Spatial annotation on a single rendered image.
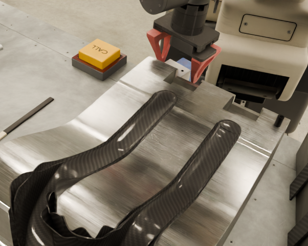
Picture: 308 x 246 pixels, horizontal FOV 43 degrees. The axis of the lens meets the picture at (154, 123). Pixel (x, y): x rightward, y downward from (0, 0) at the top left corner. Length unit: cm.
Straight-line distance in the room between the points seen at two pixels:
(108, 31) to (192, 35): 181
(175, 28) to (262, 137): 24
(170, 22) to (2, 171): 39
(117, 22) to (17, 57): 177
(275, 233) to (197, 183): 15
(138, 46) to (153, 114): 178
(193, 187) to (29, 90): 38
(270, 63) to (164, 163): 51
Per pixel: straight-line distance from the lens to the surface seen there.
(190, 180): 51
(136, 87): 62
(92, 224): 40
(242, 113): 65
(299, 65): 97
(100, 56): 77
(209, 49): 69
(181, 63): 77
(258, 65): 96
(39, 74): 79
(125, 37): 242
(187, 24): 66
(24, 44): 88
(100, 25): 253
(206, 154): 54
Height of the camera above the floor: 128
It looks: 44 degrees down
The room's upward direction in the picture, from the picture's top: 8 degrees clockwise
